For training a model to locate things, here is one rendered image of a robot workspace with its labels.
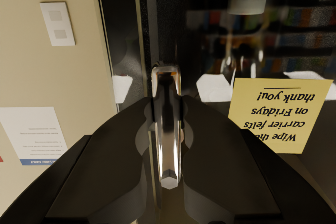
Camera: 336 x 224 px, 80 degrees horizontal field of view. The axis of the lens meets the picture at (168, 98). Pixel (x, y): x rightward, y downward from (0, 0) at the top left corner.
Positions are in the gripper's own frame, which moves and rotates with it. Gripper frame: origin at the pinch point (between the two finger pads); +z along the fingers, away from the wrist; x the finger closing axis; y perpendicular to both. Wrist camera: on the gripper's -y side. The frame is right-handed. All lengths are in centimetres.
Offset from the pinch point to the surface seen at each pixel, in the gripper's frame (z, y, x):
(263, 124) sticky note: 3.6, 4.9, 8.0
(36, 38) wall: 48, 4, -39
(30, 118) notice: 47, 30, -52
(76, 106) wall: 48, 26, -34
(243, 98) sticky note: 3.6, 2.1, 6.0
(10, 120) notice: 47, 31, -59
